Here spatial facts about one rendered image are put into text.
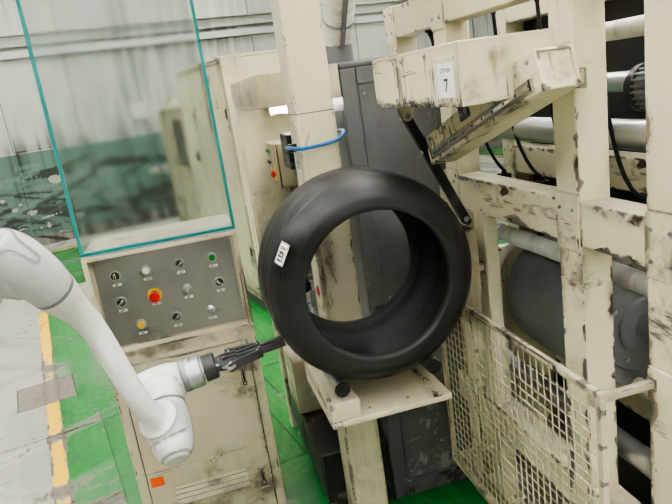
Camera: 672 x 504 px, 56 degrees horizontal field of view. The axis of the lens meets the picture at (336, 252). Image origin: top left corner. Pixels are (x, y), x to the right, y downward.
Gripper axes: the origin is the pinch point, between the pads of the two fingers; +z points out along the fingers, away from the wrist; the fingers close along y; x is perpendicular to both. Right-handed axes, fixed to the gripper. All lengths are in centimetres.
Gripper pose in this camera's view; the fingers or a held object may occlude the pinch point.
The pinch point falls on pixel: (272, 344)
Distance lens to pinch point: 181.7
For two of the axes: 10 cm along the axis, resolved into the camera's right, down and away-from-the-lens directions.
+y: -2.5, -2.0, 9.5
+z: 9.3, -3.2, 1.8
